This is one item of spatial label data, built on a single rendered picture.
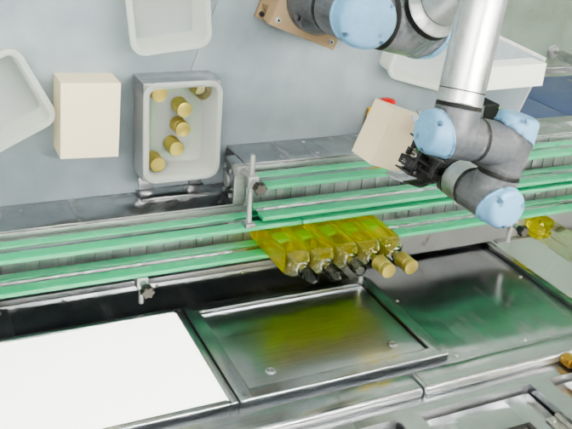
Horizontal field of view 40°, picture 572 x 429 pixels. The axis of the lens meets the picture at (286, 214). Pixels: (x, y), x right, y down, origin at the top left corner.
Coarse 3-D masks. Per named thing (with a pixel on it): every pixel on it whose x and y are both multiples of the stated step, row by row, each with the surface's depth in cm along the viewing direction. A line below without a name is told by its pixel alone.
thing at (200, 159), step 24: (144, 96) 164; (168, 96) 173; (192, 96) 176; (216, 96) 171; (144, 120) 166; (168, 120) 176; (192, 120) 178; (216, 120) 173; (144, 144) 168; (192, 144) 181; (216, 144) 175; (144, 168) 170; (168, 168) 178; (192, 168) 179; (216, 168) 178
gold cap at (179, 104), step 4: (180, 96) 174; (172, 100) 174; (176, 100) 173; (180, 100) 172; (184, 100) 172; (172, 104) 174; (176, 104) 172; (180, 104) 171; (184, 104) 171; (188, 104) 171; (172, 108) 174; (176, 108) 171; (180, 108) 171; (184, 108) 171; (188, 108) 172; (176, 112) 173; (180, 112) 171; (184, 112) 172; (188, 112) 172; (180, 116) 172; (184, 116) 172
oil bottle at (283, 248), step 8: (256, 232) 181; (264, 232) 177; (272, 232) 175; (280, 232) 176; (288, 232) 176; (256, 240) 181; (264, 240) 177; (272, 240) 173; (280, 240) 172; (288, 240) 173; (296, 240) 173; (264, 248) 178; (272, 248) 173; (280, 248) 170; (288, 248) 169; (296, 248) 170; (304, 248) 170; (272, 256) 174; (280, 256) 170; (288, 256) 167; (296, 256) 167; (304, 256) 168; (280, 264) 171; (288, 264) 168; (296, 264) 167; (288, 272) 168
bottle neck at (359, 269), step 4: (348, 256) 171; (352, 256) 171; (344, 260) 172; (348, 260) 171; (352, 260) 170; (356, 260) 169; (360, 260) 170; (348, 264) 170; (352, 264) 169; (356, 264) 168; (360, 264) 168; (352, 268) 169; (356, 268) 168; (360, 268) 170; (364, 268) 169; (356, 272) 168; (360, 272) 170; (364, 272) 169
